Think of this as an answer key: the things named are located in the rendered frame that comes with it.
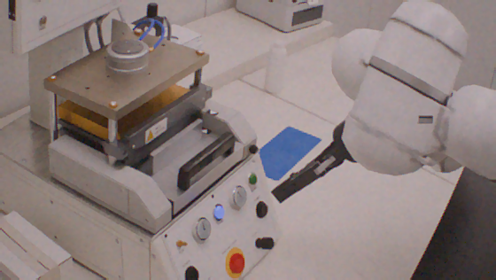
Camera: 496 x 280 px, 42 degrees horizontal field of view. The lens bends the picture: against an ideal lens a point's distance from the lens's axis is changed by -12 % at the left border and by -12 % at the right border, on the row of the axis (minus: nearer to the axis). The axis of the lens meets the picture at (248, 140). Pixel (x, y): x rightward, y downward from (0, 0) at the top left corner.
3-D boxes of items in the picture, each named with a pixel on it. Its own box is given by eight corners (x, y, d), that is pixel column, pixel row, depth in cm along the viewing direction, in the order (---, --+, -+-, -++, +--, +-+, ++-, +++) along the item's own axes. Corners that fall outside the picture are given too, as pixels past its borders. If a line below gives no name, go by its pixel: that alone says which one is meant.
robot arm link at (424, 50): (276, 68, 84) (334, -49, 82) (336, 91, 100) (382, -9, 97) (413, 143, 75) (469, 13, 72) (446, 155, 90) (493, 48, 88)
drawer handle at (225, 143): (176, 186, 119) (177, 167, 117) (224, 148, 131) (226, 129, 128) (186, 191, 119) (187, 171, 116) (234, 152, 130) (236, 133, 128)
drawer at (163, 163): (51, 154, 129) (50, 120, 125) (120, 110, 146) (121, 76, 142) (174, 219, 118) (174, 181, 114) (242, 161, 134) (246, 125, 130)
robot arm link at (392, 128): (546, 118, 76) (476, 64, 66) (489, 237, 79) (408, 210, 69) (452, 68, 92) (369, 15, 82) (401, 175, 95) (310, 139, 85)
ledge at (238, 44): (81, 81, 193) (81, 66, 190) (262, 7, 251) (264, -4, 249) (151, 120, 178) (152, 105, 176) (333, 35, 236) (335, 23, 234)
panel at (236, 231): (196, 322, 121) (160, 235, 115) (278, 239, 144) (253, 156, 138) (205, 323, 120) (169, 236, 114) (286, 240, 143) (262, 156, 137)
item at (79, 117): (58, 123, 126) (57, 78, 120) (129, 80, 142) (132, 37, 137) (126, 158, 119) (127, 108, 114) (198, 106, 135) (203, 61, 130)
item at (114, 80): (24, 112, 125) (21, 50, 118) (122, 54, 148) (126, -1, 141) (115, 159, 115) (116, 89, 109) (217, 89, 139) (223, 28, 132)
